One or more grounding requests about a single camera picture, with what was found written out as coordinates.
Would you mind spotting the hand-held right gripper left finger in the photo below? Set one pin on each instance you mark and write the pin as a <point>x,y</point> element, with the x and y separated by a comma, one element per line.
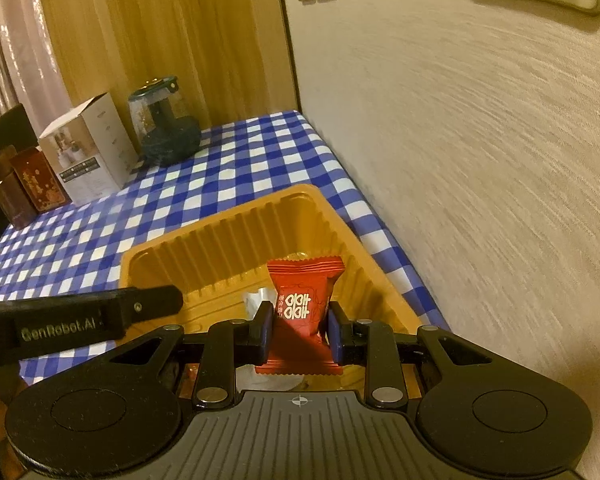
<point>266,335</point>

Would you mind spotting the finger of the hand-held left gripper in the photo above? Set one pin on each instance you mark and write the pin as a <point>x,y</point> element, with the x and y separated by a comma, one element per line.
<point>145,305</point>

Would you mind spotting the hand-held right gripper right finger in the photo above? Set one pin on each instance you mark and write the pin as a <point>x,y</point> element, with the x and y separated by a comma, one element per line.
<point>335,335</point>

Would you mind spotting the clear grey seed packet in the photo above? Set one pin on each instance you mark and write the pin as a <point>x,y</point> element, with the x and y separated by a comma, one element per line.
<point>259,302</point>

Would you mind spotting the red candy packet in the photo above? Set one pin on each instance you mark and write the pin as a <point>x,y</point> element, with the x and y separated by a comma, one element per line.
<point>302,310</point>

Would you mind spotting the orange plastic tray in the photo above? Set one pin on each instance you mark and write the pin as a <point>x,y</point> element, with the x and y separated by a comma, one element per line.
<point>220,255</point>

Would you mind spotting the brown metal canister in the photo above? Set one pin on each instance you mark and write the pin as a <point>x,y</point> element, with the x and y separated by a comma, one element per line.
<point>12,190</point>

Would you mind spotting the blue white checkered tablecloth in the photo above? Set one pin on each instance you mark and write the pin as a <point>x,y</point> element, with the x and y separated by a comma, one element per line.
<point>205,170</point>

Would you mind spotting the red tin box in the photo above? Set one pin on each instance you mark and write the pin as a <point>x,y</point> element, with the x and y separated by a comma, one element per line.
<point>42,180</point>

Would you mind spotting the white product box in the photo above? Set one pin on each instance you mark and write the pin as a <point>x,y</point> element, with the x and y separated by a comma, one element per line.
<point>87,155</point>

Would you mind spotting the glass jar with dark lid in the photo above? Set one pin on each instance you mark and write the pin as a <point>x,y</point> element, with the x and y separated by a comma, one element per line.
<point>162,125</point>

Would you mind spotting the black glass panel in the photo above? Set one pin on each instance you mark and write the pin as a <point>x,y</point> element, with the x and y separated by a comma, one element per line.
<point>0,135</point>

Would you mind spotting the sheer pink curtain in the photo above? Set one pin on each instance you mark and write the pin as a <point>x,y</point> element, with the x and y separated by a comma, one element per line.
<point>15,35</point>

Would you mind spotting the wooden wall panel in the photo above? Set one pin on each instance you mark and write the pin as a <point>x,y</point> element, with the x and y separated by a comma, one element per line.
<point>170,25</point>

